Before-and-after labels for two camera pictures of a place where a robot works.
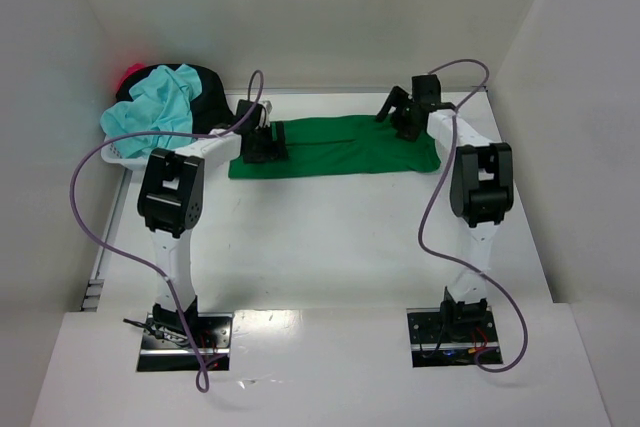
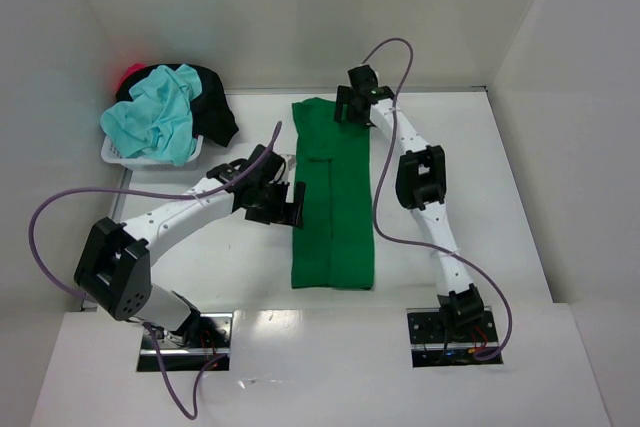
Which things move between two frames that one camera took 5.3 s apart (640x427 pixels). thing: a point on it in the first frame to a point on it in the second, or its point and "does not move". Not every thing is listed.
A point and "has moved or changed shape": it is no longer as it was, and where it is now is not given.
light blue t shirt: x=160 y=104 does not move
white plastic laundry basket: x=110 y=153 does not move
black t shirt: x=211 y=107 does not move
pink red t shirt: x=130 y=69 does not move
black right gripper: x=405 y=115 to x=353 y=107
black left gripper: x=267 y=142 to x=273 y=209
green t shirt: x=342 y=146 has moved or changed shape
